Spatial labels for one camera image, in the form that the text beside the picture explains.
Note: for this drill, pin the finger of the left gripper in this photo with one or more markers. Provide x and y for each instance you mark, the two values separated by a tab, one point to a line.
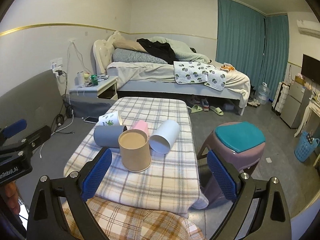
13	129
33	141

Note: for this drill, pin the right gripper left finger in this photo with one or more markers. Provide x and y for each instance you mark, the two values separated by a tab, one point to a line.
47	219

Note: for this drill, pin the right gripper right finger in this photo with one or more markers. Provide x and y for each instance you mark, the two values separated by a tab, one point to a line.
271	219

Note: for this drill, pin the brown paper cup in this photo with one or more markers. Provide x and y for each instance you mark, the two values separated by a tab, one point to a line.
135	150

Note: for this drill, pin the grey cylindrical cup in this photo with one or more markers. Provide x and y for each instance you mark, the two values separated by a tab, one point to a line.
107	136

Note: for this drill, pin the white floral paper cup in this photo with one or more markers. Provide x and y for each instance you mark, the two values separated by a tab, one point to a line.
110	119

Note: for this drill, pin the pink faceted cup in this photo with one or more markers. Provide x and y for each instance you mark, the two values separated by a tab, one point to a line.
142	126

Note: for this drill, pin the white cylindrical cup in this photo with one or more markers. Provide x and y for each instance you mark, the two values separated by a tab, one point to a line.
164	137

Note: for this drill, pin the person's hand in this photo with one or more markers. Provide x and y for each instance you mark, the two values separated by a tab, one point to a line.
10	192

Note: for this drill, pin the purple plastic stool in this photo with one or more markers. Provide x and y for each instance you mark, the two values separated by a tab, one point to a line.
246	161

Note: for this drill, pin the orange plaid cloth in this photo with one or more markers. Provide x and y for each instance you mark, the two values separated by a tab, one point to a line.
124	222

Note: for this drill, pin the smartphone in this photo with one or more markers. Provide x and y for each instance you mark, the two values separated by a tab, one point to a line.
92	120

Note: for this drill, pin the blue laundry basket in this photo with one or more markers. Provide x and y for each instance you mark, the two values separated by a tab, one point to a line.
306	145

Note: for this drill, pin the teal stool cushion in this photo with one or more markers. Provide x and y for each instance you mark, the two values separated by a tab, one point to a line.
240	137

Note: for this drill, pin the green can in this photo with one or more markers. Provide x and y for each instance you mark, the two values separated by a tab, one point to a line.
94	80

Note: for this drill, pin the white nightstand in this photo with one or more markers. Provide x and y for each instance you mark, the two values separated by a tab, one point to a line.
106	89

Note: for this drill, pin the plaid blanket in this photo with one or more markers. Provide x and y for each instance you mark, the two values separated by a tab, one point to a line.
141	177

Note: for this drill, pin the grey mini fridge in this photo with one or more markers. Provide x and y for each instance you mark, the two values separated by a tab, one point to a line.
295	104

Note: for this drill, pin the white tufted headboard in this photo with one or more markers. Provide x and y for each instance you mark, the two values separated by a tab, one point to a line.
102	52

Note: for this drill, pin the water jug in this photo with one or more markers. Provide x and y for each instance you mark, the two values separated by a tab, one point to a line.
263	93

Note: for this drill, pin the green slipper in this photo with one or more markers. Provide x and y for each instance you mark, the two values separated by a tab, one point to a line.
195	109

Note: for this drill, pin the striped pillow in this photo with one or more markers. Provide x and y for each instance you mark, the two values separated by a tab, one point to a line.
131	56

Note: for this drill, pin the bed with beige sheets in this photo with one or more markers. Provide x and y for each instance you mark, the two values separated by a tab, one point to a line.
161	65

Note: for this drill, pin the black television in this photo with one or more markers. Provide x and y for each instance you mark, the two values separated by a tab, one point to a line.
311	68

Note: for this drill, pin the floral patterned mat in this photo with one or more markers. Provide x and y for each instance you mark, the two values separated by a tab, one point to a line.
194	73

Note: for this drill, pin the black clothing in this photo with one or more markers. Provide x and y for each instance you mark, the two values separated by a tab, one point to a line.
158	49

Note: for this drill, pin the teal curtain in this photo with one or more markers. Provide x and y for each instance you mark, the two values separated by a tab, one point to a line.
255	44

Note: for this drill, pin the air conditioner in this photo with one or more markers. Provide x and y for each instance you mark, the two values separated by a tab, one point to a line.
309	28

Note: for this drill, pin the wall power outlet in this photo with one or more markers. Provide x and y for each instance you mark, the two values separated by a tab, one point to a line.
56	66

